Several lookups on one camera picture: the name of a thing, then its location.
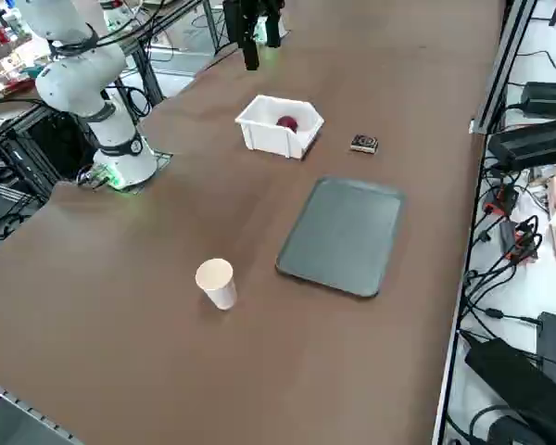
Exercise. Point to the aluminium profile post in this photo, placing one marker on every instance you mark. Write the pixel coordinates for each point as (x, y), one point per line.
(505, 60)

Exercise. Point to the black frame post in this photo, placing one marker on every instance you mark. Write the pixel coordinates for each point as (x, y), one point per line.
(150, 79)

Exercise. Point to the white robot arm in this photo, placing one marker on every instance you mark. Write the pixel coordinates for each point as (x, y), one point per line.
(74, 79)

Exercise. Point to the black equipment rack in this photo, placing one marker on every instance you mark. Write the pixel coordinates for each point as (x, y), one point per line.
(60, 143)

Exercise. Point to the large black power brick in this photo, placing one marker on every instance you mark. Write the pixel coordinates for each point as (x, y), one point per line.
(505, 371)

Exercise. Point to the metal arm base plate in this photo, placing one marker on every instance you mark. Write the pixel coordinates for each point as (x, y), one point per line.
(163, 160)

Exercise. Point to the long dark power brick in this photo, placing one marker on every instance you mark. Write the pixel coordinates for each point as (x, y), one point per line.
(533, 143)

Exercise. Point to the orange black plug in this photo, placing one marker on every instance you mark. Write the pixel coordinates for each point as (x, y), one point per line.
(519, 245)
(502, 199)

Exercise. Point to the white plastic box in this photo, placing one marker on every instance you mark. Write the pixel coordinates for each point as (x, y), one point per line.
(269, 139)

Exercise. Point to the red apple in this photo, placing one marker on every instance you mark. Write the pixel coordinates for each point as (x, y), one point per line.
(287, 123)

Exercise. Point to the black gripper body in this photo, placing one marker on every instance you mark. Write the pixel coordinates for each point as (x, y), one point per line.
(252, 8)

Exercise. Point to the white paper cup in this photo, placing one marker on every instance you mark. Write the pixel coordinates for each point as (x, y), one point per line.
(220, 289)

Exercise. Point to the white device with red button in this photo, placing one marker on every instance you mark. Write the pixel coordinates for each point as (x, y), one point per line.
(118, 18)

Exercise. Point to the gray tray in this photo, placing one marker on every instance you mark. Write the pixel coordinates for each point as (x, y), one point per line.
(343, 232)

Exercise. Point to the small black printed box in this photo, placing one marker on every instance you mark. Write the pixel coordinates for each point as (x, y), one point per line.
(364, 144)

